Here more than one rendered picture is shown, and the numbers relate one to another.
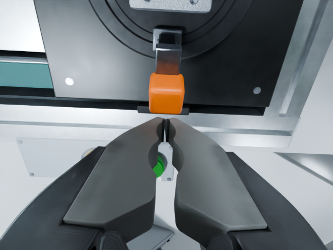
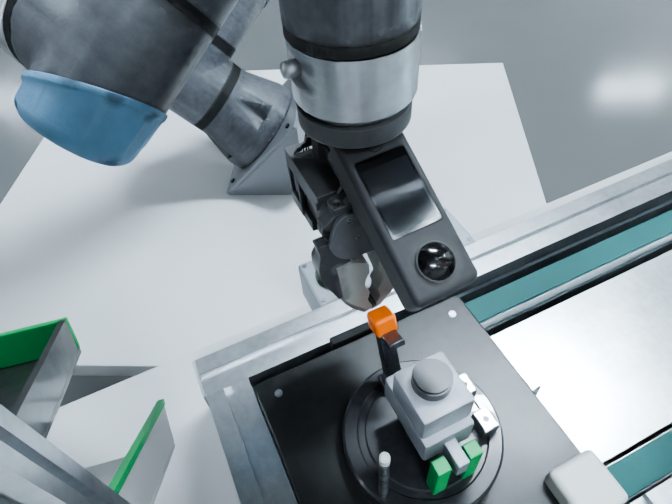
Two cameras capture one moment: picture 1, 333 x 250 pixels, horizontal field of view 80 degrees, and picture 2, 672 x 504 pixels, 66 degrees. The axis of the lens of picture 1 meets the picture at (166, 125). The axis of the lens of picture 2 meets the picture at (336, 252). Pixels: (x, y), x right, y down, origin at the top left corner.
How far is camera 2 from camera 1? 34 cm
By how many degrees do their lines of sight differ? 18
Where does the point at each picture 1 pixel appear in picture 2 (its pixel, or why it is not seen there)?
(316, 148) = (93, 403)
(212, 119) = (299, 348)
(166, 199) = (267, 235)
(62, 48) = (471, 336)
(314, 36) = (252, 471)
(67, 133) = not seen: hidden behind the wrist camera
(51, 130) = not seen: hidden behind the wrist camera
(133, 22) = not seen: hidden behind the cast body
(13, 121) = (484, 255)
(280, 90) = (249, 409)
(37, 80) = (481, 303)
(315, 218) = (12, 305)
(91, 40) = (451, 355)
